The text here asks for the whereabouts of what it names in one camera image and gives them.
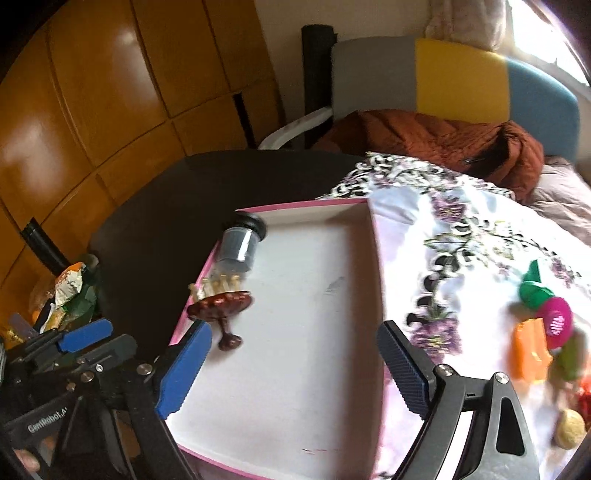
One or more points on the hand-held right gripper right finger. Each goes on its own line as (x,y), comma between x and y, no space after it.
(401,369)

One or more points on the magenta plastic toy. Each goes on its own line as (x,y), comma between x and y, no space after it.
(558,321)

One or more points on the clear jar with black lid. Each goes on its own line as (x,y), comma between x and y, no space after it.
(238,247)

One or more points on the pink cardboard box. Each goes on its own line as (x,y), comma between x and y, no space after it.
(300,323)

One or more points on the red plastic toy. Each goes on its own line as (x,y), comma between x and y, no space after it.
(584,394)

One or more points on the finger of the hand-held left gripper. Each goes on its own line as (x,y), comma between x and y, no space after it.
(115,348)
(85,334)

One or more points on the pink quilt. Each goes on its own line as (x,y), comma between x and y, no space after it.
(563,189)

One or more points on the beige ball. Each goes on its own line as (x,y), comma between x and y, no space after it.
(570,429)

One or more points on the person's left hand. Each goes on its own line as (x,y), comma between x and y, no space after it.
(27,460)

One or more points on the grey yellow blue chair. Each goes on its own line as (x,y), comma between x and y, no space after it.
(378,74)

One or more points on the black tube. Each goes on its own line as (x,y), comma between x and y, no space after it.
(44,247)

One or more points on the bright window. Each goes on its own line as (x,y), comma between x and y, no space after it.
(549,32)

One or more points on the beige curtain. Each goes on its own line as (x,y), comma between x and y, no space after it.
(461,18)

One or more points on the crumpled snack bag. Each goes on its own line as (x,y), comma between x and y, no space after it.
(69,286)

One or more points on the green plastic toy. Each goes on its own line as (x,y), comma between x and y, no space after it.
(535,288)

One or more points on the rust orange quilted jacket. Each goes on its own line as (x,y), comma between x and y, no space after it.
(415,134)

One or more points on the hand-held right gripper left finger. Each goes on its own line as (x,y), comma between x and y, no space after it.
(182,369)

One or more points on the orange plastic toy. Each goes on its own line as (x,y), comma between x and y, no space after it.
(528,353)

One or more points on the embroidered floral tablecloth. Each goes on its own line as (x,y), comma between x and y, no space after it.
(485,258)

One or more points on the wooden wardrobe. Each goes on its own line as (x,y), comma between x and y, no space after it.
(115,92)

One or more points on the brown hair comb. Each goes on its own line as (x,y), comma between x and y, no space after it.
(217,304)

